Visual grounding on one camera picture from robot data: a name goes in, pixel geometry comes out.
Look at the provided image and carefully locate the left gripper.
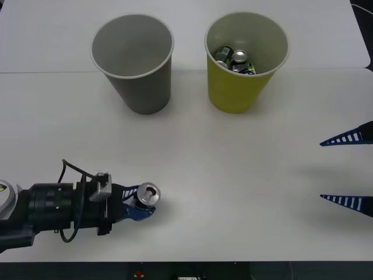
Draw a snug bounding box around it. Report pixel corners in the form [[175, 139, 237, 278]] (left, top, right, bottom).
[[75, 178, 156, 236]]

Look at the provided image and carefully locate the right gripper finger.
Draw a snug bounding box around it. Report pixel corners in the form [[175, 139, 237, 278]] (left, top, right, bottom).
[[319, 120, 373, 147], [319, 194, 373, 218]]

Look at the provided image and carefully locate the white cable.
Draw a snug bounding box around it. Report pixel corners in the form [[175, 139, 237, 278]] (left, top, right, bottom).
[[350, 3, 373, 14]]

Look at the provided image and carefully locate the dark can with silver top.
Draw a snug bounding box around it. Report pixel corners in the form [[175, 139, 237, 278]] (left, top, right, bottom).
[[230, 49, 249, 67]]

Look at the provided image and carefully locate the tall black can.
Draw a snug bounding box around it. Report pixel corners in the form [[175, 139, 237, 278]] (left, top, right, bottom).
[[132, 181, 162, 212]]

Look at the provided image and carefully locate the grey plastic bin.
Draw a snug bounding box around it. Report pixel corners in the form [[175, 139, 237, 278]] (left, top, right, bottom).
[[89, 13, 175, 116]]

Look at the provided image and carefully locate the yellow-green plastic bin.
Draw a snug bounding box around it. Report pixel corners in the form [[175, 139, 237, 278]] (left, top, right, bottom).
[[204, 11, 290, 114]]

